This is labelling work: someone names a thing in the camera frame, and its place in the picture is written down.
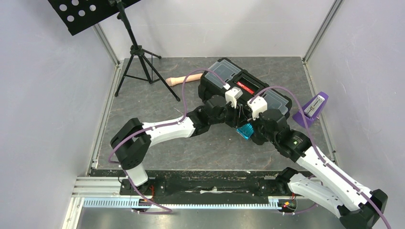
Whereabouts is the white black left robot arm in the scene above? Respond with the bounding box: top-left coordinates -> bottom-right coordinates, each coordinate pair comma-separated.
110,95 -> 237,195

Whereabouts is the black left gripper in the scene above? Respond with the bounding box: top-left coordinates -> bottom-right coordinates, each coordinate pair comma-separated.
209,99 -> 248,129

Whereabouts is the black plastic toolbox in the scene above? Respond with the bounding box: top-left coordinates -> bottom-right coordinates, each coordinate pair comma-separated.
198,57 -> 292,141

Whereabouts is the purple plastic scraper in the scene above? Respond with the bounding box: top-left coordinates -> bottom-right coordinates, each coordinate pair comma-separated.
292,92 -> 329,128

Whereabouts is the black tripod music stand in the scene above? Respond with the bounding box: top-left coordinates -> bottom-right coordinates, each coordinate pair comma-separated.
49,0 -> 181,102

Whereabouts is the beige wooden handle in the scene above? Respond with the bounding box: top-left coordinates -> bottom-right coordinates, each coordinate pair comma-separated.
165,73 -> 202,86

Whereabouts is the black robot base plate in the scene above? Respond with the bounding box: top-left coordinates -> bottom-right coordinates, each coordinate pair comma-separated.
138,170 -> 292,205

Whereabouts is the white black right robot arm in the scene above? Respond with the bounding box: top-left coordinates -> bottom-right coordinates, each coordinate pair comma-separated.
252,109 -> 388,229

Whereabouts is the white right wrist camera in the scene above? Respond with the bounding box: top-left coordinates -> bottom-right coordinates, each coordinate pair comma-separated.
247,96 -> 267,120

